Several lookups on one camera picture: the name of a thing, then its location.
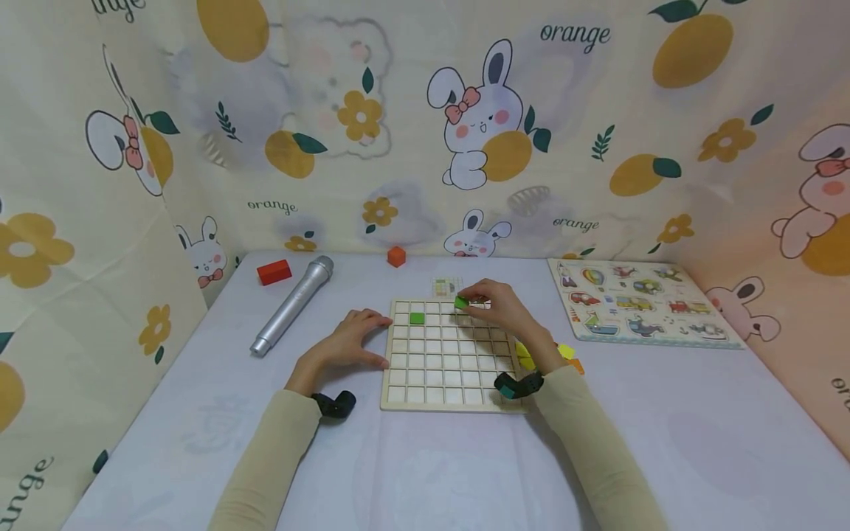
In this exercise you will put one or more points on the person's left hand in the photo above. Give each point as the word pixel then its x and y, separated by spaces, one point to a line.
pixel 342 346

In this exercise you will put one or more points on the person's right hand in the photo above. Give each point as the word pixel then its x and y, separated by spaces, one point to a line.
pixel 508 317

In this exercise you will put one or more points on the person's right thumb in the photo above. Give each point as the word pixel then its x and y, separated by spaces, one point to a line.
pixel 477 313

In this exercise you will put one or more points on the person's left fingers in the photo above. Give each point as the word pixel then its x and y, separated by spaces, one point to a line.
pixel 369 320

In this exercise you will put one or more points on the person's right fingers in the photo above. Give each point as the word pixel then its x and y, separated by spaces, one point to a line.
pixel 475 289

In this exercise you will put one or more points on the person's left thumb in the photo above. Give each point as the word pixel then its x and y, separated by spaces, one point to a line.
pixel 373 361

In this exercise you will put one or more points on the green cube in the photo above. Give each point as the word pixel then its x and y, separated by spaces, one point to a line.
pixel 461 302
pixel 416 318

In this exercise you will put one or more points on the wooden grid board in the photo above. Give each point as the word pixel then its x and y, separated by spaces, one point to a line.
pixel 438 365

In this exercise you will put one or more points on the person's right forearm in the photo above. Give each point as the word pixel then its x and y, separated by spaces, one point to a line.
pixel 597 450

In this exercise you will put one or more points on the person's left forearm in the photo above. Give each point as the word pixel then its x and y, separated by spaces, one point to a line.
pixel 269 461

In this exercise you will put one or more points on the small pattern card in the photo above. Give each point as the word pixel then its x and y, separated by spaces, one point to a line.
pixel 446 286

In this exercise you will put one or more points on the black wrist band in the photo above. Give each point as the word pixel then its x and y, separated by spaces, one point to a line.
pixel 335 405
pixel 518 386

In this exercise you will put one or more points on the yellow block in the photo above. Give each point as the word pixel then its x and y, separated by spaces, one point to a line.
pixel 524 355
pixel 566 350

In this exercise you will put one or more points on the orange cube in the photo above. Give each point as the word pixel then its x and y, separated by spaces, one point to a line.
pixel 396 256

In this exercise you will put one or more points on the silver microphone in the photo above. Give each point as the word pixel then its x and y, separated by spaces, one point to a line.
pixel 292 305

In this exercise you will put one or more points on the red rectangular block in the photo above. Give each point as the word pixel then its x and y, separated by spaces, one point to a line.
pixel 274 271

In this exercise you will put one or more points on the orange block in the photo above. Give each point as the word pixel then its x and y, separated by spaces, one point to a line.
pixel 576 366

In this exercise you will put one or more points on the vehicle puzzle board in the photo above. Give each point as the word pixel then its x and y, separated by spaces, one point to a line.
pixel 639 302

